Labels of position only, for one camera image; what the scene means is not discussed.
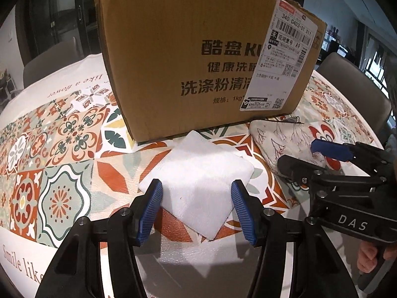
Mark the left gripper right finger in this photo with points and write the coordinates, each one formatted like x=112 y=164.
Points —
x=318 y=270

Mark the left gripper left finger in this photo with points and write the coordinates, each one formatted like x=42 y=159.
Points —
x=75 y=269

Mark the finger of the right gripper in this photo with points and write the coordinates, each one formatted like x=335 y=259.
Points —
x=363 y=156
x=302 y=169

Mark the white foam sheet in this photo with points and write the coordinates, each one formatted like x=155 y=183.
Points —
x=197 y=176

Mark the brown cardboard box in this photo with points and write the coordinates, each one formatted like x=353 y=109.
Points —
x=182 y=65

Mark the person's right hand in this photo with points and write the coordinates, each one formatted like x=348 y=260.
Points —
x=367 y=260

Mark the grey chair right side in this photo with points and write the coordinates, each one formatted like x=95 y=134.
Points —
x=359 y=90

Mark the grey chair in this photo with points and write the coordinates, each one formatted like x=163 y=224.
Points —
x=55 y=58
x=359 y=90

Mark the patterned tablecloth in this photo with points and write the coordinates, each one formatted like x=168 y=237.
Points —
x=66 y=153

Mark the grey chair far left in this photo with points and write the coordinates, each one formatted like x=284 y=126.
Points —
x=55 y=58

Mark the dark glass sliding door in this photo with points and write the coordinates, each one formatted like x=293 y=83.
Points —
x=49 y=22

